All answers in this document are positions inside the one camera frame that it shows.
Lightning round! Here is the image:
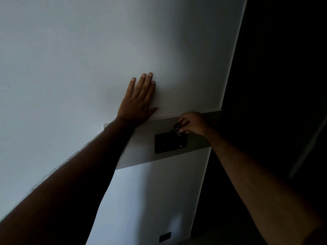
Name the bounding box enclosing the person's right hand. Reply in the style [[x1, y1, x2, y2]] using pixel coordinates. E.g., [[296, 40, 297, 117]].
[[177, 111, 213, 137]]

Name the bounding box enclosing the person's left hand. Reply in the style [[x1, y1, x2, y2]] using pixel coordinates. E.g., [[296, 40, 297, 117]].
[[116, 72, 158, 128]]

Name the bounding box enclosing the person's left forearm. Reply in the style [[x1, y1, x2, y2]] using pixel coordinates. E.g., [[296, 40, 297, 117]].
[[0, 118, 135, 245]]

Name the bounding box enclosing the person's right forearm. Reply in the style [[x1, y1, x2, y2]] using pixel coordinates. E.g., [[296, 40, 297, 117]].
[[204, 127, 327, 245]]

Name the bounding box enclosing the dark door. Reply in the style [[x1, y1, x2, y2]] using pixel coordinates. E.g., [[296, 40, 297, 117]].
[[190, 0, 327, 245]]

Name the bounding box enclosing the black wall switch panel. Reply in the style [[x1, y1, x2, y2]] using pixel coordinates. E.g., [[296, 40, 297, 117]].
[[154, 132, 188, 154]]

